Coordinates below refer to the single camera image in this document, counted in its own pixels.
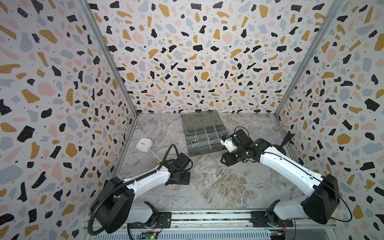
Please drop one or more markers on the white small square box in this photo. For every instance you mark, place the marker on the white small square box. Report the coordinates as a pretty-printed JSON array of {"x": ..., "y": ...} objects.
[{"x": 144, "y": 145}]

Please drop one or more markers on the aluminium corner post right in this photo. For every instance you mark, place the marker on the aluminium corner post right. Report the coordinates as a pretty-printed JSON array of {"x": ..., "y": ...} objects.
[{"x": 331, "y": 14}]

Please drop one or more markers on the clear plastic organizer box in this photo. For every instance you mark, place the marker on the clear plastic organizer box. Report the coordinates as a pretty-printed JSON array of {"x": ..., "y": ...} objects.
[{"x": 203, "y": 131}]

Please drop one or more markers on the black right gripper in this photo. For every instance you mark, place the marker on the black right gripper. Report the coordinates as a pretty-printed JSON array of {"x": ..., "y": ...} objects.
[{"x": 233, "y": 156}]

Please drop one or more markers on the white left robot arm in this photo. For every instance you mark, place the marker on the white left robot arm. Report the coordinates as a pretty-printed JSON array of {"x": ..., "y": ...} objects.
[{"x": 117, "y": 204}]

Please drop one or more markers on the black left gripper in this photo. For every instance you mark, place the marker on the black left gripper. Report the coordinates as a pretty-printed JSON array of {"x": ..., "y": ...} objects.
[{"x": 186, "y": 178}]

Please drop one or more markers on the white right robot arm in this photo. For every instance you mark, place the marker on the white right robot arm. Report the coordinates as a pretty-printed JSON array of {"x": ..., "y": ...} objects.
[{"x": 321, "y": 193}]

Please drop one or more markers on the aluminium corner post left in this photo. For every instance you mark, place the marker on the aluminium corner post left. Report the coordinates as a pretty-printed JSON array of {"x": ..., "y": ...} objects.
[{"x": 84, "y": 5}]

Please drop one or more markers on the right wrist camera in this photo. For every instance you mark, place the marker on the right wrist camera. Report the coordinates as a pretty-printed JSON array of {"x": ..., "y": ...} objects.
[{"x": 229, "y": 144}]

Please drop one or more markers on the aluminium corner post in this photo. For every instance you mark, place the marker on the aluminium corner post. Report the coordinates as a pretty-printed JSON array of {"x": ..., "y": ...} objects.
[
  {"x": 331, "y": 14},
  {"x": 84, "y": 5}
]

